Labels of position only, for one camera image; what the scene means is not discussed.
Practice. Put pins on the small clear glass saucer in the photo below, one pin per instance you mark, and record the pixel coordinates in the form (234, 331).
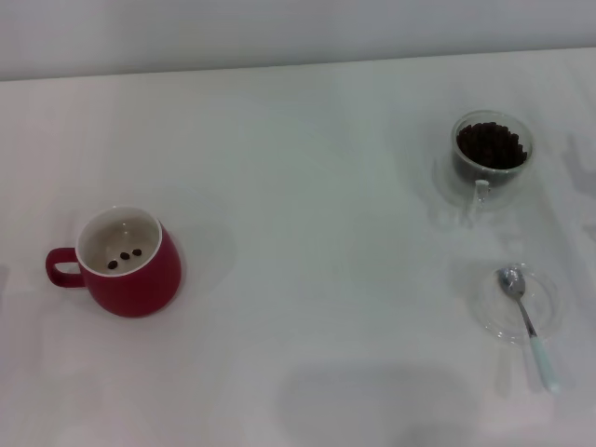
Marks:
(547, 298)

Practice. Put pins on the red ceramic mug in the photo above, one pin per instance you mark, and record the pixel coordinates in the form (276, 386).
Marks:
(135, 293)

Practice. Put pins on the pile of coffee beans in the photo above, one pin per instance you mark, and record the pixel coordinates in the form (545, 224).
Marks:
(491, 145)

